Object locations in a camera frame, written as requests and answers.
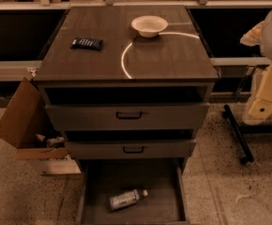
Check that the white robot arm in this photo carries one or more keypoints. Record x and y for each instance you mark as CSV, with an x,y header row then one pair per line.
x,y
266,37

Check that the clear plastic water bottle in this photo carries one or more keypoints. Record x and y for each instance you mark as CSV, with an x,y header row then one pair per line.
x,y
127,198

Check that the open bottom drawer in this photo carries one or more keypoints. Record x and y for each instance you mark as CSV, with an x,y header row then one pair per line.
x,y
160,177

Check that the dark snack bar packet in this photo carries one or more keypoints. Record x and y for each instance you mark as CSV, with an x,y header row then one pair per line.
x,y
87,43

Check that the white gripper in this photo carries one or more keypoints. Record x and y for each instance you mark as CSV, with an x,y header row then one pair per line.
x,y
259,110

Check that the black wheeled stand leg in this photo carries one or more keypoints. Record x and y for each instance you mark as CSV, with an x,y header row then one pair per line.
x,y
248,157

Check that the top grey drawer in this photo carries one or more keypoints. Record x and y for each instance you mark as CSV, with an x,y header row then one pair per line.
x,y
138,117

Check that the open cardboard box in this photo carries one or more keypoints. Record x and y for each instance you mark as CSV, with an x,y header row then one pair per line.
x,y
26,126

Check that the middle grey drawer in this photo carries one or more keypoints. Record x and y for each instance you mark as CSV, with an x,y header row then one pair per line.
x,y
130,150

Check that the dark wooden drawer cabinet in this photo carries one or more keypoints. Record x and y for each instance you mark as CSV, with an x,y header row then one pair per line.
x,y
171,68

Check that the grey drawer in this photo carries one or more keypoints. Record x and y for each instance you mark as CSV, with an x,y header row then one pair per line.
x,y
138,117
130,150

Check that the white bowl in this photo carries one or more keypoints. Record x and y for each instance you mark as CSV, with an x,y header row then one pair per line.
x,y
149,26

